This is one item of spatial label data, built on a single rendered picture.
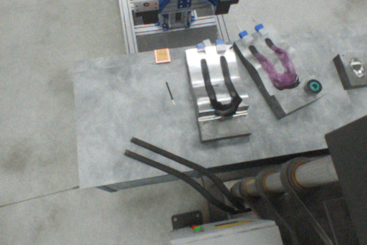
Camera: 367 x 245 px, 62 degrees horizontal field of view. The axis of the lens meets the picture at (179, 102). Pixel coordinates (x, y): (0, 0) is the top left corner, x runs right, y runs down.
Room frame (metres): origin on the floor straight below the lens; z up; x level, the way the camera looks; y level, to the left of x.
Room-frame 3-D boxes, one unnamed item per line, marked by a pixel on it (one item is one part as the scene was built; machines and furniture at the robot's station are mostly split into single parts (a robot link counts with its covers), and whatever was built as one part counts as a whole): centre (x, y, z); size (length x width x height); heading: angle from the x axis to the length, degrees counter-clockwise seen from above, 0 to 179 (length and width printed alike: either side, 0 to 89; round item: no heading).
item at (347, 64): (0.88, -0.95, 0.84); 0.20 x 0.15 x 0.07; 17
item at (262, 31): (1.06, -0.39, 0.86); 0.13 x 0.05 x 0.05; 34
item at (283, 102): (0.81, -0.51, 0.86); 0.50 x 0.26 x 0.11; 34
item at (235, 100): (0.64, -0.19, 0.92); 0.35 x 0.16 x 0.09; 17
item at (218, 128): (0.63, -0.19, 0.87); 0.50 x 0.26 x 0.14; 17
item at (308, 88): (0.69, -0.67, 0.93); 0.08 x 0.08 x 0.04
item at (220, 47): (0.90, -0.17, 0.89); 0.13 x 0.05 x 0.05; 15
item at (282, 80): (0.81, -0.50, 0.90); 0.26 x 0.18 x 0.08; 34
